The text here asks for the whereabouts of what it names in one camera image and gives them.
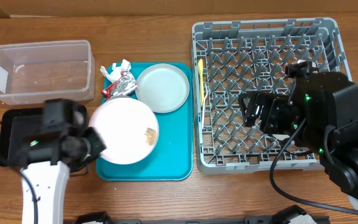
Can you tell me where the pink plate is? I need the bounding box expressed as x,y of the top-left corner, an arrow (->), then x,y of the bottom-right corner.
89,96 -> 159,165

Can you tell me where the golden food scrap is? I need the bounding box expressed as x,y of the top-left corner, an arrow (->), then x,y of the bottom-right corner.
145,128 -> 158,146

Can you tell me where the grey plate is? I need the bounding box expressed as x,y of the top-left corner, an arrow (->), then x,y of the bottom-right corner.
135,63 -> 190,113

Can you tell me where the yellow plastic spoon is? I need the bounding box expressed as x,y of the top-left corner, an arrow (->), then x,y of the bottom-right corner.
197,59 -> 204,106

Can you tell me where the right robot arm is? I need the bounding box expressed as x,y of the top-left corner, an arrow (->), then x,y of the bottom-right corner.
238,72 -> 358,199

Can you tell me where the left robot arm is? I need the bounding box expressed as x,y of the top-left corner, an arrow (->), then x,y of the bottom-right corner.
19,99 -> 106,223

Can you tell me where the grey dishwasher rack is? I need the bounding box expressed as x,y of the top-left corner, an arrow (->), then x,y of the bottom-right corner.
191,17 -> 349,175

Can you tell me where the black waste tray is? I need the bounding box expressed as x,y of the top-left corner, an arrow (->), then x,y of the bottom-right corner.
0,104 -> 89,172

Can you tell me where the crumpled foil wrapper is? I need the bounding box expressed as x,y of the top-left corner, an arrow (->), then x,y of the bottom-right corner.
100,59 -> 138,100

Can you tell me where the teal serving tray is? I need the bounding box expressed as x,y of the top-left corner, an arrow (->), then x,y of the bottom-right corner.
96,62 -> 193,181

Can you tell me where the clear plastic bin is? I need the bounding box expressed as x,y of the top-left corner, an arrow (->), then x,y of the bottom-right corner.
0,40 -> 95,105

